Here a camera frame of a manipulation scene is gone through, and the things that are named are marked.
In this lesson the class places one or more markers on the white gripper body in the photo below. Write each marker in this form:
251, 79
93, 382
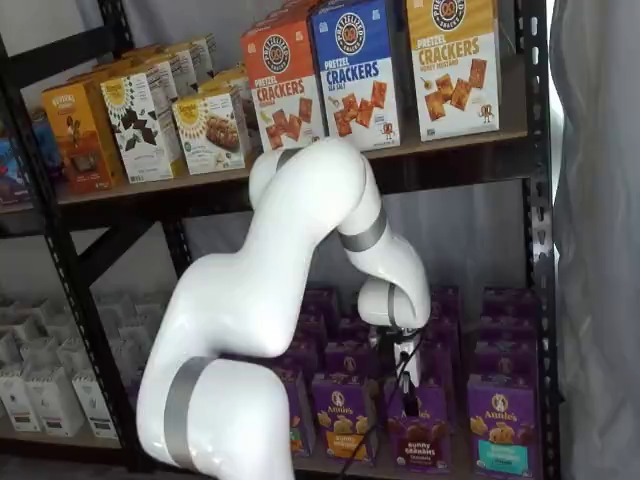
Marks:
410, 365

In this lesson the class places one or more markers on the yellow pretzel crackers box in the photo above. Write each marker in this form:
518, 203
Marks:
450, 75

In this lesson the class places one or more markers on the purple Annie's box yellow patch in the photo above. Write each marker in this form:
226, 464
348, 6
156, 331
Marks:
345, 425
347, 358
352, 330

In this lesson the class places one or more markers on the purple Annie's box teal patch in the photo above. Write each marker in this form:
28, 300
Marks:
507, 330
510, 301
502, 430
505, 361

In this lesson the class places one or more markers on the purple Annie's box brown patch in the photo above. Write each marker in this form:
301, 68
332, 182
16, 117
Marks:
444, 300
443, 333
425, 440
438, 366

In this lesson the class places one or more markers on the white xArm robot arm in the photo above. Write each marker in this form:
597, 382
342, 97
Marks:
280, 225

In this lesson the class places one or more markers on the white carton box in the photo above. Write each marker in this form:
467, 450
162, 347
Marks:
97, 407
17, 405
55, 405

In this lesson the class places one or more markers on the Simple Mills bar box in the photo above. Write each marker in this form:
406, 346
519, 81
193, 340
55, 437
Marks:
225, 82
210, 130

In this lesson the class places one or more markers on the white small boxes group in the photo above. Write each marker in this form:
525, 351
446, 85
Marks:
20, 220

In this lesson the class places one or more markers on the blue pretzel crackers box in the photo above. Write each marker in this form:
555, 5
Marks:
355, 75

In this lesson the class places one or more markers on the dark blue purple snack box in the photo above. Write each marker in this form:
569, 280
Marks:
15, 172

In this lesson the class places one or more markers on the white Sweet Thins box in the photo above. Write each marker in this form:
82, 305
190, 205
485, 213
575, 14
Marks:
175, 70
135, 125

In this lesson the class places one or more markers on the orange snack box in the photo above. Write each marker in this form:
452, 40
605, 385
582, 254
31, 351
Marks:
75, 135
107, 65

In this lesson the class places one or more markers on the black metal shelf rack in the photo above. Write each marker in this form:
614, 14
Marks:
542, 200

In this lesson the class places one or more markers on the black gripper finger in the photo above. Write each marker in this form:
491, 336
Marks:
410, 405

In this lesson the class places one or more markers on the orange cheddar pretzel crackers box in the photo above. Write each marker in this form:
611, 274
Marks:
287, 12
280, 90

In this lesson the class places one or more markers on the purple Annie's box green patch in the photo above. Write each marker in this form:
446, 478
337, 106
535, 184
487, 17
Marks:
305, 356
320, 300
312, 326
300, 400

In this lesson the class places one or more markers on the white plastic backdrop sheet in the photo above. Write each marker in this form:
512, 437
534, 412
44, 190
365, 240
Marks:
600, 200

